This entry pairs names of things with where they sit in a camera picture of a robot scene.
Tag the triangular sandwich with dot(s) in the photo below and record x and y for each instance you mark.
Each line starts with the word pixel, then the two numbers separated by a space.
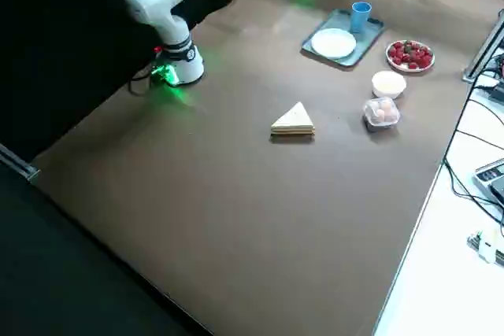
pixel 293 121

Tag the small white connector block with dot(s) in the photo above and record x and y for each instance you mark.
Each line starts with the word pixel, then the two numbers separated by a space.
pixel 486 247

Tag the blue cup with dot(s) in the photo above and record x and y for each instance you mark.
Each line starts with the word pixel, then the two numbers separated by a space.
pixel 360 17

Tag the aluminium camera post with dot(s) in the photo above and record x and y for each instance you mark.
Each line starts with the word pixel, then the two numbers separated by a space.
pixel 482 50

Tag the clear plastic egg box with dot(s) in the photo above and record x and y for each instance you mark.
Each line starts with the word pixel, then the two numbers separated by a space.
pixel 380 113

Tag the white round plate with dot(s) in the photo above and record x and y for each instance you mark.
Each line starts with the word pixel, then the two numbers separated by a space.
pixel 332 43

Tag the grey tray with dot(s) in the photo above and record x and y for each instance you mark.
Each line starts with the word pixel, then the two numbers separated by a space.
pixel 334 23

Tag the aluminium frame profile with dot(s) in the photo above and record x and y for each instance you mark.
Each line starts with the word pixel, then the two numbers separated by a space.
pixel 19 163

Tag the grey device with display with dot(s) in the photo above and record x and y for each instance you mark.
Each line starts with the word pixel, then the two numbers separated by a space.
pixel 490 176

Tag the white plate with strawberries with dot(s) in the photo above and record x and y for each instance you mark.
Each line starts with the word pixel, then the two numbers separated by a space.
pixel 409 54

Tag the small white bowl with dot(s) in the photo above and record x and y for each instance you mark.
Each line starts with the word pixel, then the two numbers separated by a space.
pixel 388 84

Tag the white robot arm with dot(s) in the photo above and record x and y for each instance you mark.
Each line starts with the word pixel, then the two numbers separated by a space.
pixel 157 9

